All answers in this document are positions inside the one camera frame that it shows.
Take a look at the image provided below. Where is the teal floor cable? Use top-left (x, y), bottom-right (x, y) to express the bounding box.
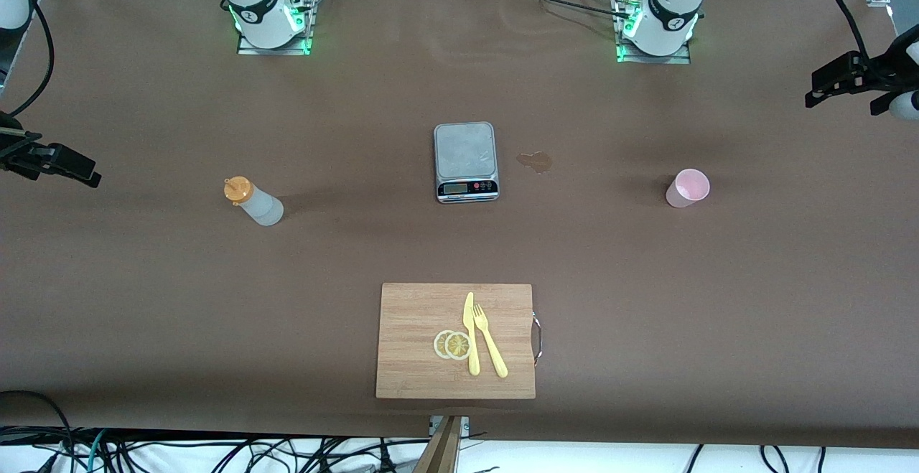
top-left (85, 428), bottom-right (110, 471)

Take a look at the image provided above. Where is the wooden cutting board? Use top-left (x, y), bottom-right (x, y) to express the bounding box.
top-left (375, 283), bottom-right (536, 400)

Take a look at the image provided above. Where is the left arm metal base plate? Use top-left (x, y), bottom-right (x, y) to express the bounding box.
top-left (615, 0), bottom-right (691, 65)

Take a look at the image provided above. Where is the wooden post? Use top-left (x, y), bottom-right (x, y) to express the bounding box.
top-left (413, 416), bottom-right (464, 473)

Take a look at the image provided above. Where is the brown table cover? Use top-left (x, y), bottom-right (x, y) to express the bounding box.
top-left (0, 0), bottom-right (919, 451)

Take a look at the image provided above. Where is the black looped floor cable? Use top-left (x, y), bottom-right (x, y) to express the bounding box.
top-left (0, 390), bottom-right (74, 473)

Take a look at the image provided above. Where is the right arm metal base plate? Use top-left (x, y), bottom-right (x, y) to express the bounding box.
top-left (237, 0), bottom-right (314, 56)

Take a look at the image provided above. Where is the pink plastic cup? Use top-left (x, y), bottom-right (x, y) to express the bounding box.
top-left (666, 169), bottom-right (711, 209)

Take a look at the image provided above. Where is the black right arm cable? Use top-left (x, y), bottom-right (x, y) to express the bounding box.
top-left (7, 3), bottom-right (55, 116)

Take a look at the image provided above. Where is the yellow plastic fork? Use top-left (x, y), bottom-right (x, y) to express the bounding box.
top-left (473, 304), bottom-right (509, 379)

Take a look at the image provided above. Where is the silver digital kitchen scale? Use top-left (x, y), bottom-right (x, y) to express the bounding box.
top-left (433, 122), bottom-right (500, 204)

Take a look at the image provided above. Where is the clear sauce bottle orange cap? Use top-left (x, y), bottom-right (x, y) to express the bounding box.
top-left (223, 176), bottom-right (284, 227)

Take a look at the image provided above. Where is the yellow plastic knife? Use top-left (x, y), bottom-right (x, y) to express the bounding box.
top-left (463, 291), bottom-right (480, 376)

